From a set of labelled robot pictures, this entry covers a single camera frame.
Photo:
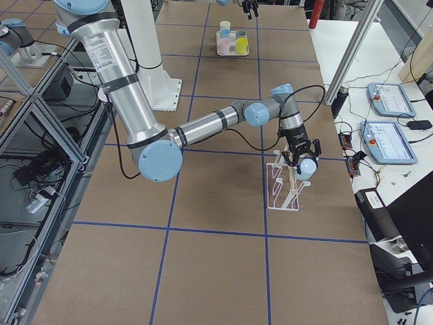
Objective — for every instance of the cream plastic tray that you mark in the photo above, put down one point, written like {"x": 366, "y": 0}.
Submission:
{"x": 232, "y": 48}

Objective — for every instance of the pink plastic cup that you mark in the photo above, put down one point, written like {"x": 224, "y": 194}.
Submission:
{"x": 224, "y": 46}

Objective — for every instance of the pale cream plastic cup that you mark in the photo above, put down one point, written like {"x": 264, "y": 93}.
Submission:
{"x": 225, "y": 25}

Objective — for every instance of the red fire extinguisher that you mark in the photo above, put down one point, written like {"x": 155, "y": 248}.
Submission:
{"x": 315, "y": 16}

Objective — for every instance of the near teach pendant tablet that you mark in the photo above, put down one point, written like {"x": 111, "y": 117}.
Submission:
{"x": 387, "y": 144}

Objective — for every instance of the light blue plastic cup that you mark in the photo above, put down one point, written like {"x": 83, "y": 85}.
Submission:
{"x": 306, "y": 168}

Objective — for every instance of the yellow plastic cup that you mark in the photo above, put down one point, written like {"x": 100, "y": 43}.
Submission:
{"x": 241, "y": 46}

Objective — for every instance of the white wire cup rack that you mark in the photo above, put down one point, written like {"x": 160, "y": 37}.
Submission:
{"x": 283, "y": 188}

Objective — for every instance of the far teach pendant tablet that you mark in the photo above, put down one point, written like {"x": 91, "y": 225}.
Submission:
{"x": 390, "y": 99}

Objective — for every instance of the teach pendant tablet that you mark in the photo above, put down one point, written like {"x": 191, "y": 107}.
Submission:
{"x": 387, "y": 144}
{"x": 390, "y": 99}

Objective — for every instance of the black power adapter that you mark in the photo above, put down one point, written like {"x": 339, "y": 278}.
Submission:
{"x": 421, "y": 125}

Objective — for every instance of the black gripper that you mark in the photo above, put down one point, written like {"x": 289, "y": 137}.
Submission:
{"x": 249, "y": 7}
{"x": 298, "y": 139}

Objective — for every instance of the aluminium frame post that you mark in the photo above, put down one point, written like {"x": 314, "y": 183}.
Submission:
{"x": 352, "y": 49}

